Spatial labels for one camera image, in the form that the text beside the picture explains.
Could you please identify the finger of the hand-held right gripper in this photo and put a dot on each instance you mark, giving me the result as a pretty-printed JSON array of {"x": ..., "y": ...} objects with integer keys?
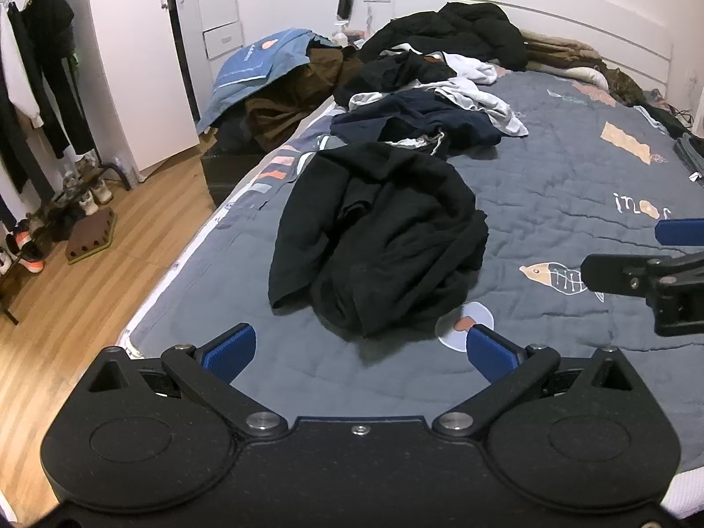
[
  {"x": 682, "y": 232},
  {"x": 616, "y": 274}
]

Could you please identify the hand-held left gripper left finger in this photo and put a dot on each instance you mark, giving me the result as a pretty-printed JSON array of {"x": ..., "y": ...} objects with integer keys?
[{"x": 231, "y": 352}]

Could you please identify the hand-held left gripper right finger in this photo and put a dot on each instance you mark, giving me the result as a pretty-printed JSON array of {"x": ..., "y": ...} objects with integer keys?
[{"x": 487, "y": 352}]

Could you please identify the black t-shirt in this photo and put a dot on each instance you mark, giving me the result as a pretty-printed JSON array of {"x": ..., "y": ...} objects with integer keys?
[{"x": 374, "y": 231}]

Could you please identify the black clothes rack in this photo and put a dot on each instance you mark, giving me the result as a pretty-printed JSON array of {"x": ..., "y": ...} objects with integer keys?
[{"x": 107, "y": 168}]

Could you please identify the clothes rack with dark clothes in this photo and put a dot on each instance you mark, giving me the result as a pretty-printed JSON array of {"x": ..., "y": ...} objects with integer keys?
[{"x": 52, "y": 55}]

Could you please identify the grey folded pants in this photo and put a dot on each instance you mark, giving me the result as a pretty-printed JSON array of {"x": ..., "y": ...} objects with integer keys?
[{"x": 692, "y": 154}]

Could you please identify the grey quilted blanket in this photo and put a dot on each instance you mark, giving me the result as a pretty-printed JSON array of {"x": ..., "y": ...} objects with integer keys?
[{"x": 550, "y": 176}]

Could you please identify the tabby cat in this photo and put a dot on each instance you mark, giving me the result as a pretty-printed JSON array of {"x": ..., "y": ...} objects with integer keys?
[{"x": 624, "y": 85}]

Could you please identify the black storage box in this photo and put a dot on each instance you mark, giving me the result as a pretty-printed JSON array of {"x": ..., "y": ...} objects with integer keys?
[{"x": 225, "y": 170}]

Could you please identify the brown hexagonal pad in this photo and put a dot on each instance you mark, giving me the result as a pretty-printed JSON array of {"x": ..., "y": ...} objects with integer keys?
[{"x": 91, "y": 236}]

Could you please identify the brown folded blanket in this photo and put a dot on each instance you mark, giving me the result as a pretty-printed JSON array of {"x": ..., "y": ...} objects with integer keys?
[{"x": 588, "y": 76}]

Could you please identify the light grey shirt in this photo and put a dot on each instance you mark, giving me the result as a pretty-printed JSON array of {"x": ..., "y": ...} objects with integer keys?
[{"x": 495, "y": 107}]

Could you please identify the white sneaker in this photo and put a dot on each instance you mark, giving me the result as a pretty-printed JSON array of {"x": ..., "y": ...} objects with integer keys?
[{"x": 96, "y": 195}]

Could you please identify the olive folded blanket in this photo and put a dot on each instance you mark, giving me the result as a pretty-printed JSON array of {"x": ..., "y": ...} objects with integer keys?
[{"x": 555, "y": 49}]

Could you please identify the orange black sneaker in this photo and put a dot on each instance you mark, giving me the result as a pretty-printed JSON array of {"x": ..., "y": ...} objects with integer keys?
[{"x": 26, "y": 247}]

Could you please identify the navy garment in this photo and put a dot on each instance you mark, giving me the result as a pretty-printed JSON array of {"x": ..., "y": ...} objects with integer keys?
[{"x": 429, "y": 121}]

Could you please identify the white sweatshirt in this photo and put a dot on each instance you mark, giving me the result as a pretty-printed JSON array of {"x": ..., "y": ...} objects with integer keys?
[{"x": 473, "y": 69}]

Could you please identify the brown jacket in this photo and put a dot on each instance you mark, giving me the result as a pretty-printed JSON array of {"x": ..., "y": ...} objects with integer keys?
[{"x": 297, "y": 99}]

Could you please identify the reddish brown cloth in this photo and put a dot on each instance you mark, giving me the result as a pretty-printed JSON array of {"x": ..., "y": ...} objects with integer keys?
[{"x": 433, "y": 59}]

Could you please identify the blue printed cloth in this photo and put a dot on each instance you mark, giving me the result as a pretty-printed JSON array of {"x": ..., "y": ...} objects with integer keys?
[{"x": 258, "y": 66}]

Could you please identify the black crumpled garment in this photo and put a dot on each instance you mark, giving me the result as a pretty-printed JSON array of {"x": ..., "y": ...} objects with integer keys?
[{"x": 396, "y": 74}]

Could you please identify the black puffer jacket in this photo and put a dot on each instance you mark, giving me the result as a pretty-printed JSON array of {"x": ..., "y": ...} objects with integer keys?
[{"x": 456, "y": 27}]

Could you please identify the white wardrobe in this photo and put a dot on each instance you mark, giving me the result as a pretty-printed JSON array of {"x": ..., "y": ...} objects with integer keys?
[{"x": 137, "y": 66}]

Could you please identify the white hanging garment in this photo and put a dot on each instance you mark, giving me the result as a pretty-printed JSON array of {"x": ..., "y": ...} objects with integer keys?
[{"x": 19, "y": 77}]

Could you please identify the black hairbrush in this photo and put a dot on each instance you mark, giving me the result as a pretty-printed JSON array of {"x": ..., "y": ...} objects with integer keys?
[{"x": 346, "y": 4}]

